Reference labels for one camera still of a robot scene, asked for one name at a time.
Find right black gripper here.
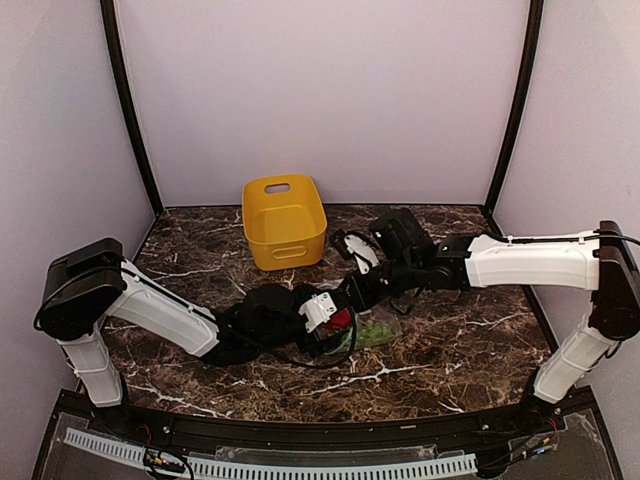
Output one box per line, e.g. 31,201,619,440
334,253,421,312

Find clear zip top bag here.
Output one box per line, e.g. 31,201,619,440
298,284,402,357

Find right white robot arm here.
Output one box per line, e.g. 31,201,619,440
339,208,639,434

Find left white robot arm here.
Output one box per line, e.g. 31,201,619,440
34,238,340,436

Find red fake apple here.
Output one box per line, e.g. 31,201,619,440
325,309,353,331

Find green fake grapes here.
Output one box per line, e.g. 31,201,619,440
355,322,401,350

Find yellow plastic bin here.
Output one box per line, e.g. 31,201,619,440
242,174,327,271

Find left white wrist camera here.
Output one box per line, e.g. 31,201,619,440
298,292,338,333

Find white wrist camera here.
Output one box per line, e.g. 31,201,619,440
329,229,380,274
298,292,338,333

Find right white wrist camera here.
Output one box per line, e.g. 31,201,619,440
329,229,380,274

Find black front rail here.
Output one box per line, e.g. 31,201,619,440
90,405,542,451

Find white slotted cable duct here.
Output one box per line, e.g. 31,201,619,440
64,427,478,480

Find right black frame post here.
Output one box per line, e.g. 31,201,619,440
483,0,544,218

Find black frame post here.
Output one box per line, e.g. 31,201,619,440
483,0,544,218
99,0,164,217

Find left black frame post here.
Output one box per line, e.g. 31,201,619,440
99,0,164,217

